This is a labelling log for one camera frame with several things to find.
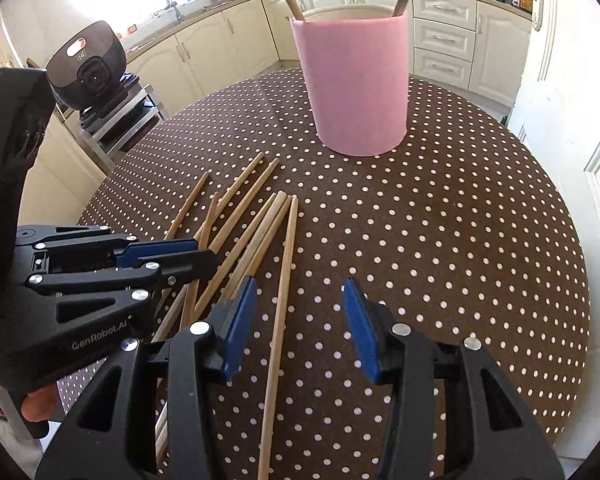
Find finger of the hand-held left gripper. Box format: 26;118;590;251
27;249;220;324
15;225;200;268

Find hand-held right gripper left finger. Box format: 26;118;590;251
35;276;258;480

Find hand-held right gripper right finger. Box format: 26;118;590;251
342;277;566;480

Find pile of wooden chopsticks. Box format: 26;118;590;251
152;152;301;480

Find pink cup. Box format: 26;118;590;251
287;10;410;157

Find person's left hand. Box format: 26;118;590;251
21;386;61;423

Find metal rack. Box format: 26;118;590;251
77;82;168;171

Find white panel door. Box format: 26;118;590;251
510;0;600;461

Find cream lower kitchen cabinets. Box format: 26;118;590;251
125;0;533;111

